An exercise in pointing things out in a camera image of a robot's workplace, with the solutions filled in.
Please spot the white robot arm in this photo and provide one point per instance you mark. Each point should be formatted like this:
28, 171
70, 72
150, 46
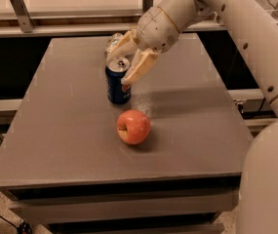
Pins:
255, 34

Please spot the metal rail shelf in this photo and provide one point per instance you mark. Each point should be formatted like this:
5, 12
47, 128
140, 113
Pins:
69, 23

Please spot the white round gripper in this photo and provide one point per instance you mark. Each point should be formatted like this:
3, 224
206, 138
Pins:
156, 29

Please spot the white green soda can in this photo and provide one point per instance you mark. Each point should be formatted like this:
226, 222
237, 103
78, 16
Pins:
112, 42

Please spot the blue pepsi can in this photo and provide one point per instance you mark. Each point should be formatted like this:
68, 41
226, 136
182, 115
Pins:
115, 70

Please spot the grey cabinet drawer unit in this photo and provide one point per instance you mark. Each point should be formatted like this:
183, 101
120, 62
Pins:
159, 205

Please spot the left metal bracket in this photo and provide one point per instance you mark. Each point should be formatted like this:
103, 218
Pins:
20, 8

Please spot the red apple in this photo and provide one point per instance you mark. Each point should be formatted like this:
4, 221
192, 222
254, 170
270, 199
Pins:
133, 126

